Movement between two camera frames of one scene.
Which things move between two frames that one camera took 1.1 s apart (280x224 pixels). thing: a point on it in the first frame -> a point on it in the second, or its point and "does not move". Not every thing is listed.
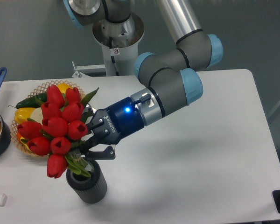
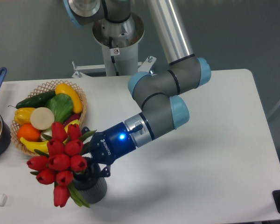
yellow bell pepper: x=22 y=115 does not move
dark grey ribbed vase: x=91 y=190 does not move
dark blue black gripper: x=109 y=124 -> x=109 y=146
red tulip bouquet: x=56 y=137 -> x=63 y=159
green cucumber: x=37 y=100 does not move
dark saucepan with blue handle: x=1 y=137 does not move
